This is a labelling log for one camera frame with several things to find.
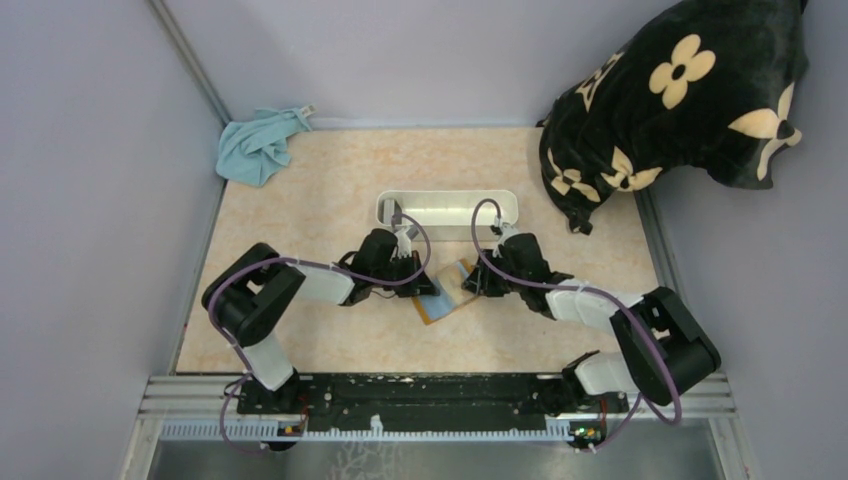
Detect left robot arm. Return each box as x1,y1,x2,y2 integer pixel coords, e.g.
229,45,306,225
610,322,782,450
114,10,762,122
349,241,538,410
201,227,438,392

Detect black floral pillow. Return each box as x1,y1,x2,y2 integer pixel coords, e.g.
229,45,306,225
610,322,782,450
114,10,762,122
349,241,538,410
539,1,809,235

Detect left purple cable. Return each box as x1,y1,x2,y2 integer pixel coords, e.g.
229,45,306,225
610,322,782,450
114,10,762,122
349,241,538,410
207,211,433,457

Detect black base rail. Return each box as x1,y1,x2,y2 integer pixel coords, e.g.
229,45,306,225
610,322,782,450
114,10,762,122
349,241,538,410
237,373,629,432

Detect white plastic bin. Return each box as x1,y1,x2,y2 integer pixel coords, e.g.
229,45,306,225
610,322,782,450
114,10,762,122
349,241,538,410
375,190,519,242

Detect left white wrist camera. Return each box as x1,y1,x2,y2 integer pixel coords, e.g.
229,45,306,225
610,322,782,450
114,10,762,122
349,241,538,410
394,225,419,258

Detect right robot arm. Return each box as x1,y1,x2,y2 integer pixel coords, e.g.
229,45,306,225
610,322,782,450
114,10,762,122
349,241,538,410
463,233,722,406

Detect light blue cloth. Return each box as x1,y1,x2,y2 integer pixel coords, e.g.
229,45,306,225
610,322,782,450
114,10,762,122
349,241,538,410
215,104,316,187

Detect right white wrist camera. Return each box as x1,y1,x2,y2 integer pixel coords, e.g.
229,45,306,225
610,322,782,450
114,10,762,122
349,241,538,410
490,222,521,245

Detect orange leather card holder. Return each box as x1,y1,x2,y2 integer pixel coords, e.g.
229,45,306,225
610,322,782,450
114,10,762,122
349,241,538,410
412,258,478,325

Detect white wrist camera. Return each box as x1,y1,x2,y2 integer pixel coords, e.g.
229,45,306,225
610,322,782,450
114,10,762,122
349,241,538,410
394,225,419,258
490,222,521,245

